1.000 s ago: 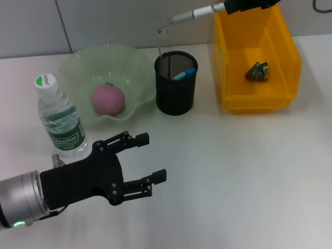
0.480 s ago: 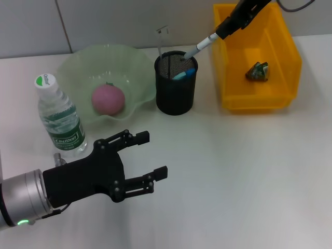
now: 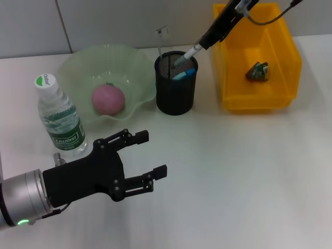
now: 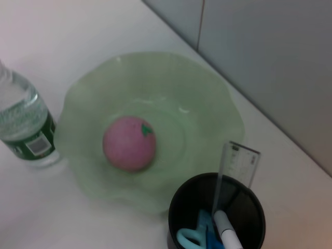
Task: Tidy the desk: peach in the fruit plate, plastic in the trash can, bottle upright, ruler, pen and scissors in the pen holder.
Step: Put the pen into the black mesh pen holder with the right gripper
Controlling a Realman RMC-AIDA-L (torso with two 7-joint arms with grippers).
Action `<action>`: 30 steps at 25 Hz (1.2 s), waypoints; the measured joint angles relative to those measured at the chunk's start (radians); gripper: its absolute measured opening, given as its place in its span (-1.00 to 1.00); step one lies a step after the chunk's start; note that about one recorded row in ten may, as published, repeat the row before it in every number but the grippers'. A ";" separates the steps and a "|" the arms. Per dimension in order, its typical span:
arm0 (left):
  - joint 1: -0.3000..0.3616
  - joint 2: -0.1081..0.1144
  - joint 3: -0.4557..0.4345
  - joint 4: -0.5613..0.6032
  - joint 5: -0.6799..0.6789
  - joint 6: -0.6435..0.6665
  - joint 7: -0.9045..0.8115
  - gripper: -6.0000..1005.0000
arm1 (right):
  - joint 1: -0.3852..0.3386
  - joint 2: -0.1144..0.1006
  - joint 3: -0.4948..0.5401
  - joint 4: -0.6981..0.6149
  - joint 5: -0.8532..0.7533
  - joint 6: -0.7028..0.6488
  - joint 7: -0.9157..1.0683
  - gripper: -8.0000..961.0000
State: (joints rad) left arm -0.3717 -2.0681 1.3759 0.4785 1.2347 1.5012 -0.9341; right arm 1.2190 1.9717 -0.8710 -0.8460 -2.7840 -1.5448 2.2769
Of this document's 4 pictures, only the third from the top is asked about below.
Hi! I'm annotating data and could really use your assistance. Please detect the yellow plastic bin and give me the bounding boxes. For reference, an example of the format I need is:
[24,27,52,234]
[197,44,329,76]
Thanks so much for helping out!
[213,3,303,115]

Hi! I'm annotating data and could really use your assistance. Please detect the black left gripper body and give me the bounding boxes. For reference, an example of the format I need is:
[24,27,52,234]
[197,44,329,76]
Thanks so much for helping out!
[42,139,127,209]

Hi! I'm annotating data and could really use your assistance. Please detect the black mesh pen cup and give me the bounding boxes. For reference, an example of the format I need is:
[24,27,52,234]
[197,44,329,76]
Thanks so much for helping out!
[155,50,199,116]

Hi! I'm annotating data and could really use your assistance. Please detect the blue scissors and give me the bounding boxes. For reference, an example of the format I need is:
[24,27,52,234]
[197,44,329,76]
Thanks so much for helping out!
[173,67,196,81]

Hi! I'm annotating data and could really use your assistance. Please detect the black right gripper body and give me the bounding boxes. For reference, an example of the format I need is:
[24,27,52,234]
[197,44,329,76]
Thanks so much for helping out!
[206,0,259,42]

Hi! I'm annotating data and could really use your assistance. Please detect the pink peach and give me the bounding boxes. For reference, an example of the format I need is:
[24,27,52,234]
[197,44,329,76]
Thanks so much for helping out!
[91,82,126,117]

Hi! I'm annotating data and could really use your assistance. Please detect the clear plastic ruler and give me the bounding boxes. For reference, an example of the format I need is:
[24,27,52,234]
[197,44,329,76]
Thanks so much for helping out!
[155,24,174,61]

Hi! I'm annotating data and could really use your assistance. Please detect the green plastic wrapper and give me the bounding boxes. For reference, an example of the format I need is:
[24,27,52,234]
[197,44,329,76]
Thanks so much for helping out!
[244,61,269,82]

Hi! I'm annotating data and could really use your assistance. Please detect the green glass fruit plate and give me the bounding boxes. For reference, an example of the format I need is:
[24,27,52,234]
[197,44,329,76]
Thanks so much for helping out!
[56,44,156,126]

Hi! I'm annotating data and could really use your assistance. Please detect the clear green-label water bottle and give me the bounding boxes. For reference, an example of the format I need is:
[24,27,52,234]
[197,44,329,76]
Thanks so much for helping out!
[34,73,88,158]

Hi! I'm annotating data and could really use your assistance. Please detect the gripper cable with plug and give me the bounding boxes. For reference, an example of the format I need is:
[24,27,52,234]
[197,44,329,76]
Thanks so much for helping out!
[234,0,303,26]
[31,152,71,224]

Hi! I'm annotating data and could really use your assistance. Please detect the right gripper cable with plug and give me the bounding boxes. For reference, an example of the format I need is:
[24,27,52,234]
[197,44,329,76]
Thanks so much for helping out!
[234,0,303,26]

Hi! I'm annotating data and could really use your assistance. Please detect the left gripper cable with plug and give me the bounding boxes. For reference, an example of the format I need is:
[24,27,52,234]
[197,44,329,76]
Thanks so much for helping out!
[31,152,71,224]

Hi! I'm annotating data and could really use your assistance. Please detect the grey white pen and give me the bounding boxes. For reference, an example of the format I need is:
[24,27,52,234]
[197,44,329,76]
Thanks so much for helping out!
[172,44,205,69]

